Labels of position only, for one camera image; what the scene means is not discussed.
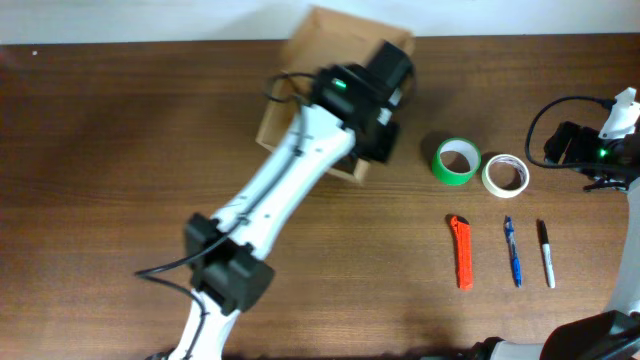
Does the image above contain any brown cardboard box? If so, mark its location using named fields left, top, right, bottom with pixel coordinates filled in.
left=256, top=6, right=415, bottom=184

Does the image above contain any black and white marker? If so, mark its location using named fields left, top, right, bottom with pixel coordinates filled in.
left=537, top=219, right=556, bottom=288

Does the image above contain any green tape roll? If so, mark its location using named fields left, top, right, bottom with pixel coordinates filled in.
left=432, top=137, right=482, bottom=186

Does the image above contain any blue pen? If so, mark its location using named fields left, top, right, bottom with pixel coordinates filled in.
left=504, top=216, right=522, bottom=288

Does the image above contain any cream masking tape roll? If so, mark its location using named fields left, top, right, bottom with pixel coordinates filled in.
left=482, top=154, right=530, bottom=199

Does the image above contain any orange utility knife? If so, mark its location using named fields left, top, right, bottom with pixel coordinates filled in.
left=449, top=215, right=474, bottom=291

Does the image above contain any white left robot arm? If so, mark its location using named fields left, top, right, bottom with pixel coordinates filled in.
left=170, top=42, right=414, bottom=359

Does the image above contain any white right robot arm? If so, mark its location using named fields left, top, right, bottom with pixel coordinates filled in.
left=467, top=122, right=639, bottom=360

